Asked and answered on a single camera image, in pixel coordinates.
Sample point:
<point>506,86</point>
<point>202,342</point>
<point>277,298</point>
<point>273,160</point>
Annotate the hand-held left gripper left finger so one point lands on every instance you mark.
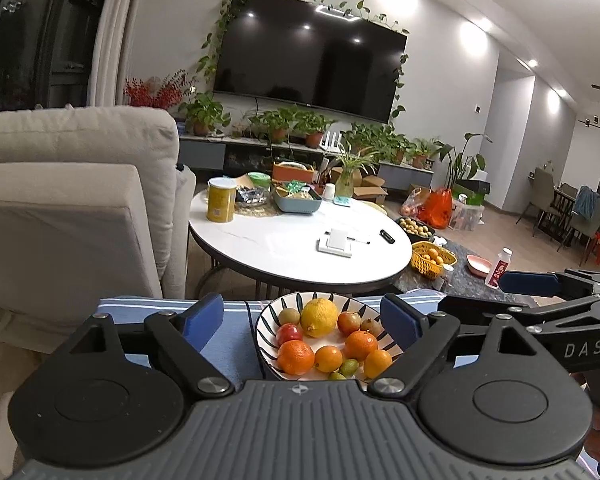
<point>205,322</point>

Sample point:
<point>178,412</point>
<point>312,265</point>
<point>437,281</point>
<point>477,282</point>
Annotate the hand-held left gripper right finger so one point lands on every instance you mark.
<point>400,322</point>

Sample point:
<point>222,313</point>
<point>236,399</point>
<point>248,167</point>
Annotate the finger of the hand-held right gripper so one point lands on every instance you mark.
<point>480,310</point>
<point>530,284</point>

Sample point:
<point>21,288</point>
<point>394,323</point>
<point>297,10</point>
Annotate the greenish brown round fruit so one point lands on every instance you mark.
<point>373,327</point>

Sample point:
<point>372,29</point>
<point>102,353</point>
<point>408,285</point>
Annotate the small orange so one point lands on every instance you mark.
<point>361,345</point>
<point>328,359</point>
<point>377,364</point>

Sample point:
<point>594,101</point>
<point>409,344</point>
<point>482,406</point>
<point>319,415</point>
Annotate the red yellow apple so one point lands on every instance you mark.
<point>349,323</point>

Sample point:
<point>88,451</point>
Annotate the striped ceramic bowl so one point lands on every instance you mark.
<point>265,330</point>

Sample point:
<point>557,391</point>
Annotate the green kumquat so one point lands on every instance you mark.
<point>336,376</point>
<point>348,366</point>

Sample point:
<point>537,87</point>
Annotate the yellow lemon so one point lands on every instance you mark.
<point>319,317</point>

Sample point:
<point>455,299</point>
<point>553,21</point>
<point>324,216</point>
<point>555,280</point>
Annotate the brown kiwi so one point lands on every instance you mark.
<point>289,316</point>

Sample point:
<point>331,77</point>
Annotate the small red apple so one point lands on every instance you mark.
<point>289,334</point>

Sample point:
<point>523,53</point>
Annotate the large orange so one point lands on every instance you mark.
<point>295,357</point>

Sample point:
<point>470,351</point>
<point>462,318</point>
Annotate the person's right hand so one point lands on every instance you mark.
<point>594,435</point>

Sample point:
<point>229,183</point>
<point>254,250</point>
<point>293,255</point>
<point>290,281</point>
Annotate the white bottle with red label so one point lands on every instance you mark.
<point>498,270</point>

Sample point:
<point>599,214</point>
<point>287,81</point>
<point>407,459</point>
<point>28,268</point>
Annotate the grey stone round table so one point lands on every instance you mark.
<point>460,280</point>

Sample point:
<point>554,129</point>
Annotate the blue striped tablecloth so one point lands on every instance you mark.
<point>237,345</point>

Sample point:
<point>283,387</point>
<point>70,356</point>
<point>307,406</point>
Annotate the pink dish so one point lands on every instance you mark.
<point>477,266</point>

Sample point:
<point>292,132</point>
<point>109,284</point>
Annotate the yellow basket of fruit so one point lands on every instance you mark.
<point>432,260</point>

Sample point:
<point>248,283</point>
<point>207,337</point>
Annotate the black remote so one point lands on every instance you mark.
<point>387,236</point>

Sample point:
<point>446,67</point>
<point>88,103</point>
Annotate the black pen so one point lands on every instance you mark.
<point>362,241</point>

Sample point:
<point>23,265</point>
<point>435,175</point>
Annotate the clear plastic container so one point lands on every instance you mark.
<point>467,216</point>

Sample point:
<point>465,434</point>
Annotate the grey dining chair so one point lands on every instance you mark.
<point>542,190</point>

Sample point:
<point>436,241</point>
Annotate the black bowl of brown fruit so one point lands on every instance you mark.
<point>415,227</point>

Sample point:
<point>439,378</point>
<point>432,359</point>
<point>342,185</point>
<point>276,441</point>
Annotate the blue cloth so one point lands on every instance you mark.
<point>587,202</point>

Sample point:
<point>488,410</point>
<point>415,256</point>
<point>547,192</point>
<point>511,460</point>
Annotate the white notepad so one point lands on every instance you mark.
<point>337,242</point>

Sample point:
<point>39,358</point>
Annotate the white round coffee table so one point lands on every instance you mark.
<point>280,245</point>

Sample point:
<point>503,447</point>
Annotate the green box with black lid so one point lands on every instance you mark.
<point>472,191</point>

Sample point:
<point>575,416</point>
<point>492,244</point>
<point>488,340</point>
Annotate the orange plastic bag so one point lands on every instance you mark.
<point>436,209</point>

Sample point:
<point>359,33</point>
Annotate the yellow can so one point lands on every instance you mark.
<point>221,202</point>

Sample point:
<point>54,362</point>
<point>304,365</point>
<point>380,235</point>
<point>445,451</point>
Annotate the light blue packet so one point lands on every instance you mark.
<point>341,201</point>

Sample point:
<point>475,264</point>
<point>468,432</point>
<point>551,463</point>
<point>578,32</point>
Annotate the open cardboard box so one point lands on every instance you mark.
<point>370,191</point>

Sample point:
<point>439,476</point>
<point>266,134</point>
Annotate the pile of snack packets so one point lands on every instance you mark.
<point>252,196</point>

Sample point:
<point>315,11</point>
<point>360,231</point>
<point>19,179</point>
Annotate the tall leafy floor plant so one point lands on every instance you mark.
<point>460,160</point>

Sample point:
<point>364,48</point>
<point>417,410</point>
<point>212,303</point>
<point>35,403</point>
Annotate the small white cup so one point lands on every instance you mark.
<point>329,192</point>

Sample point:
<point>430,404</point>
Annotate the teal rectangular tray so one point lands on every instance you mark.
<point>297,205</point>

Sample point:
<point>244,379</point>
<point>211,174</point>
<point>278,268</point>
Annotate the glass vase with plant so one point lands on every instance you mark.
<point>345,182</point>

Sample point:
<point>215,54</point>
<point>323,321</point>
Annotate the green bowl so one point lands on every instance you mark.
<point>259,179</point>

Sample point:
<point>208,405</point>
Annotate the potted green plant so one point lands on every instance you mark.
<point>314,130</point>
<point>420,154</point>
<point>277,125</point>
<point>397,149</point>
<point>205,115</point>

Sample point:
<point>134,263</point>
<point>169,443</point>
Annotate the orange box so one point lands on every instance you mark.
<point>292,172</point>

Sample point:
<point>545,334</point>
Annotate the beige recliner sofa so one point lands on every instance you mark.
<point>55,210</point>

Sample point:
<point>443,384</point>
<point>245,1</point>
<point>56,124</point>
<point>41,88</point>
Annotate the red berry branch decoration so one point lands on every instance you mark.
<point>150,92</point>

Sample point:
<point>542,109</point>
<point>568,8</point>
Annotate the trailing green vine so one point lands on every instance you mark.
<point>210,60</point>

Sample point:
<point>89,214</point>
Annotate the white curtain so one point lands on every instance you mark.
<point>115,35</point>

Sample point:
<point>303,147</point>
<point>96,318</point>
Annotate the dark glass window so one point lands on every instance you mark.
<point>10,35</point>

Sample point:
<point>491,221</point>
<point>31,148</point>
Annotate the wall television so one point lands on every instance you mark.
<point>310,50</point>

